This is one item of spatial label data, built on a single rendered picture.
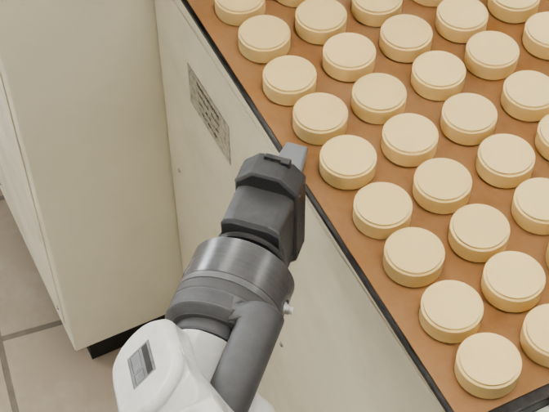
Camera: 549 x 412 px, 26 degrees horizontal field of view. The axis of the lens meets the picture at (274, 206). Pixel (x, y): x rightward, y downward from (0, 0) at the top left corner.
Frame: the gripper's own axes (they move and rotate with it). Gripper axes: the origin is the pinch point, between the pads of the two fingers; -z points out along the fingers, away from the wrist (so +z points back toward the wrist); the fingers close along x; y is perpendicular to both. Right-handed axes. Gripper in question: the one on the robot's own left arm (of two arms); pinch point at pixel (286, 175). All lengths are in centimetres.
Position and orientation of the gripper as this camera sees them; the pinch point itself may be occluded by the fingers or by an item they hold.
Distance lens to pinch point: 104.9
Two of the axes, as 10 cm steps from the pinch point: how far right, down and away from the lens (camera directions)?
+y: -9.5, -2.5, 2.1
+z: -3.2, 7.4, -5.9
